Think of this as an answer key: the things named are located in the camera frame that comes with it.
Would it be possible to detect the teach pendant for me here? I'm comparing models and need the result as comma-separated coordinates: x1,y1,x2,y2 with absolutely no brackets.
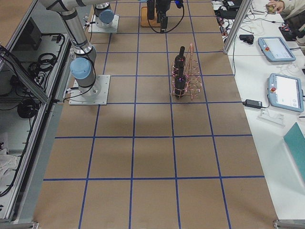
268,73,304,112
258,37,296,62

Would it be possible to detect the copper wire bottle basket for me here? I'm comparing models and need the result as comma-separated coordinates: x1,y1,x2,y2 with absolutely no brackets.
171,43,202,101

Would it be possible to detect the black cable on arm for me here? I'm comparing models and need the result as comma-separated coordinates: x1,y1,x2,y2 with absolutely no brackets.
146,0,185,34

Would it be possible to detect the aluminium frame post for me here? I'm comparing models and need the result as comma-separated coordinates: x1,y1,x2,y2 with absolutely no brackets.
223,0,252,54

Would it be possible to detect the person's hand with phone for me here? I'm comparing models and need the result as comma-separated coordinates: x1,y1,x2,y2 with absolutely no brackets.
267,0,285,13

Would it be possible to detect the upper teach pendant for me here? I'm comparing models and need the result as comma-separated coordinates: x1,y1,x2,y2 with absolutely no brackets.
258,37,296,62

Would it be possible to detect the black power adapter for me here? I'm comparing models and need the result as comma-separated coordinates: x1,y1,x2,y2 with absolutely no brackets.
243,99,263,109

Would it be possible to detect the teal book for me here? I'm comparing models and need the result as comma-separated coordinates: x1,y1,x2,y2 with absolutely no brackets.
284,123,305,179

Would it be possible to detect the black webcam on desk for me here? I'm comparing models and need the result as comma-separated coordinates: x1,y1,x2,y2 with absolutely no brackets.
239,34,254,45

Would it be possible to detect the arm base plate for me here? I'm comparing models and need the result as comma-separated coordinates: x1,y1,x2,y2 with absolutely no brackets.
69,75,111,105
88,15,119,33

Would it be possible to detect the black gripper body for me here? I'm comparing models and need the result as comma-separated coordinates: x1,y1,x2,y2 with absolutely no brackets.
156,0,183,23

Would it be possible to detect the clear acrylic stand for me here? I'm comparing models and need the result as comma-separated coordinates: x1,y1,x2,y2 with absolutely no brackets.
257,108,285,128

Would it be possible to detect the wooden serving tray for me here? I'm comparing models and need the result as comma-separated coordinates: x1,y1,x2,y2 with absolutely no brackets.
140,6,165,28

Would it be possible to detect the lower teach pendant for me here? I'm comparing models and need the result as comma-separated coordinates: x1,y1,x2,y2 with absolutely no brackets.
268,73,304,112

